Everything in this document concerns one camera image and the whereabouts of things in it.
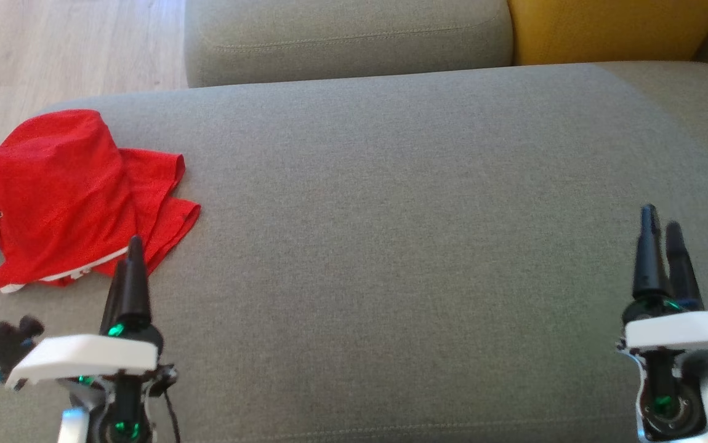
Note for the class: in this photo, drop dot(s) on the large grey sofa chaise seat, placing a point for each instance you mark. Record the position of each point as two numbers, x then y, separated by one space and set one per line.
391 246

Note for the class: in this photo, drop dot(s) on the large yellow sofa back cushion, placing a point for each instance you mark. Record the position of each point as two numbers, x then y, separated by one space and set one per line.
612 27

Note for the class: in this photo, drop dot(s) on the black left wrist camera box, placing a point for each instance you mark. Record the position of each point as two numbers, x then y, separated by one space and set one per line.
3 341

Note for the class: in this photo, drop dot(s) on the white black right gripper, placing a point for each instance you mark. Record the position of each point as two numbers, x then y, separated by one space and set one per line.
686 332

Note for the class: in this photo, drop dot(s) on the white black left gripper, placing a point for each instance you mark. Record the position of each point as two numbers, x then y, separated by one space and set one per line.
83 357

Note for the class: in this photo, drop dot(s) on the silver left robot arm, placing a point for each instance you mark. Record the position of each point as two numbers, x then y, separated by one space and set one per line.
72 427

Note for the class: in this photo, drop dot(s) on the grey sofa seat cushion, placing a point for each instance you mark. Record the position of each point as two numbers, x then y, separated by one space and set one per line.
341 37

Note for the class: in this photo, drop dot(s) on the red shorts with white waistband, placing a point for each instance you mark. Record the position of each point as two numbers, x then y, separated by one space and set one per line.
52 184

